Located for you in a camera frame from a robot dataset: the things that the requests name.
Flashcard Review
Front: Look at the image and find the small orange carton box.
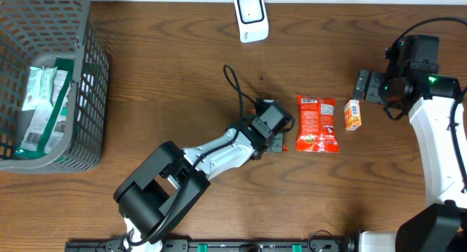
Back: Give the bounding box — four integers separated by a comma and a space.
344, 99, 362, 131

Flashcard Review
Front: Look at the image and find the red snack bag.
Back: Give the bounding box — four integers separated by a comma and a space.
296, 94, 339, 153

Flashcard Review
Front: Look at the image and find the green gloves package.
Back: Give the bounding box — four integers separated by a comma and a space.
15, 57, 74, 159

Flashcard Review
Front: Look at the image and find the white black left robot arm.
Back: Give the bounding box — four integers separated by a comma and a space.
113, 112, 294, 251

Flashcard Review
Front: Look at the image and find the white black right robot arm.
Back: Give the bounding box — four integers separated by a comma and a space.
344, 70, 466, 251

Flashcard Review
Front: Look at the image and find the grey plastic mesh basket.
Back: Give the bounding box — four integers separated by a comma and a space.
1, 0, 110, 174

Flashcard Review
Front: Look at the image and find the white green wipes pack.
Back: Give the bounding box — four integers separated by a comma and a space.
22, 66, 58, 111

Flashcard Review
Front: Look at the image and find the white barcode scanner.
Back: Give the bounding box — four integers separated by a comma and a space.
234, 0, 269, 43

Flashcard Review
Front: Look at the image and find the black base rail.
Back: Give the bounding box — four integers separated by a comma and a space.
64, 237, 359, 252

